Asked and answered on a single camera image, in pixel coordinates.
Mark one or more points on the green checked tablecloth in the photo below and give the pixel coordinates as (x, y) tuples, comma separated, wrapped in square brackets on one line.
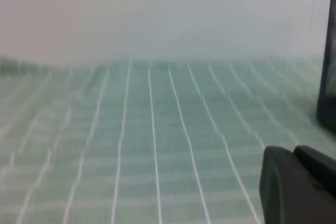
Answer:
[(157, 129)]

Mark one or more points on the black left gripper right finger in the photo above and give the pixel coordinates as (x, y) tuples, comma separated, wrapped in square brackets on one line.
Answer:
[(320, 166)]

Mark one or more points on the black mesh wastebasket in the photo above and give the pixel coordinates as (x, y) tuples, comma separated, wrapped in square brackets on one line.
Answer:
[(328, 90)]

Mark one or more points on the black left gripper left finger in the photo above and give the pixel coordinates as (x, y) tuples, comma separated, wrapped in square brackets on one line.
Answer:
[(283, 187)]

